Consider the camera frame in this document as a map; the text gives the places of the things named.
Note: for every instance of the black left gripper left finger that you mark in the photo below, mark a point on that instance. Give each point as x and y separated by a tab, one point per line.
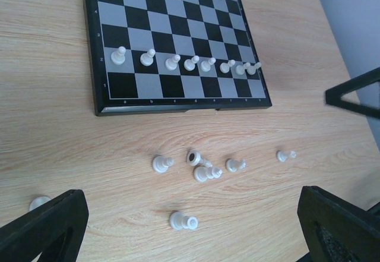
52	232

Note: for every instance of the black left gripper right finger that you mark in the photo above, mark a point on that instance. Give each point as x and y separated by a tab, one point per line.
336	230

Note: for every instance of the white chess piece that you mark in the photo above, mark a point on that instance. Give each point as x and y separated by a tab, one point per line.
202	173
252	69
226	66
178	221
38	201
282	156
241	69
194	158
161	164
232	165
147	58

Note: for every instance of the white pawn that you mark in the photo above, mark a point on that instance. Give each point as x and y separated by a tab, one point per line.
190	63
118	56
206	65
172	63

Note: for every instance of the white fallen chess piece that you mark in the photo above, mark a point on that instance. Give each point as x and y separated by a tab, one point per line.
194	158

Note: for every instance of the black and white chessboard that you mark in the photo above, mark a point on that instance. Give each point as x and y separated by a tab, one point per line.
207	28

